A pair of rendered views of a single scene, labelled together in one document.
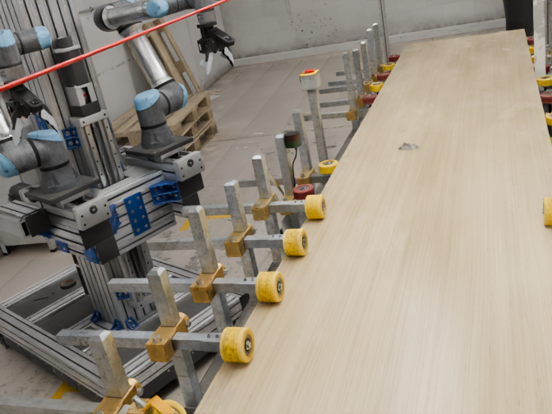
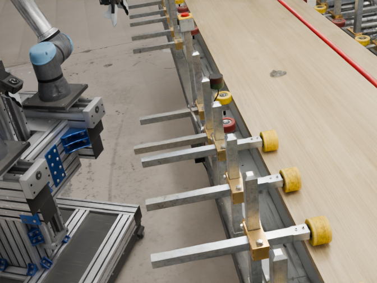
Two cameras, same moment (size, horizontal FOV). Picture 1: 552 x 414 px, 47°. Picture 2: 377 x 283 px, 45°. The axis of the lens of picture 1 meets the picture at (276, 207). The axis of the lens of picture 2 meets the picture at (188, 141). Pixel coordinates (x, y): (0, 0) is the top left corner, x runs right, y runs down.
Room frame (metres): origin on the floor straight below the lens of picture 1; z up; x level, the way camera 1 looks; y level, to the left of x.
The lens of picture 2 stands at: (0.75, 0.77, 1.93)
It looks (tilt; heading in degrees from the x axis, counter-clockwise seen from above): 33 degrees down; 334
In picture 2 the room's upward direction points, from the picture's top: 8 degrees counter-clockwise
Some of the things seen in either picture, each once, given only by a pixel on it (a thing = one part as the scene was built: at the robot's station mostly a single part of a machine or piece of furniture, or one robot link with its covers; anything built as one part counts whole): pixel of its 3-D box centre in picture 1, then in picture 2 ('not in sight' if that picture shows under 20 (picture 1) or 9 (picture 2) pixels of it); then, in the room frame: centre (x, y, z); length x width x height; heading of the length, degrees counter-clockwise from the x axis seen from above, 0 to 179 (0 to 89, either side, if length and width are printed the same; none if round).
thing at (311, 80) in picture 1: (310, 80); (185, 23); (2.73, -0.26, 1.18); 0.07 x 0.07 x 0.08; 68
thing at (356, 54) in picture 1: (361, 89); (172, 22); (3.65, -0.63, 0.87); 0.03 x 0.03 x 0.48; 68
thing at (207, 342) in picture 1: (144, 338); not in sight; (1.31, 0.38, 0.95); 0.50 x 0.04 x 0.04; 68
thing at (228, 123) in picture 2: (305, 200); (226, 131); (2.19, -0.11, 0.85); 0.08 x 0.08 x 0.11
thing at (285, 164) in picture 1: (291, 193); (210, 126); (2.26, -0.07, 0.87); 0.03 x 0.03 x 0.48; 68
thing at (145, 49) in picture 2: (336, 115); (165, 46); (3.41, -0.43, 0.82); 0.43 x 0.03 x 0.04; 68
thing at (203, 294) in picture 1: (209, 282); (254, 237); (1.54, 0.22, 0.95); 0.13 x 0.06 x 0.05; 158
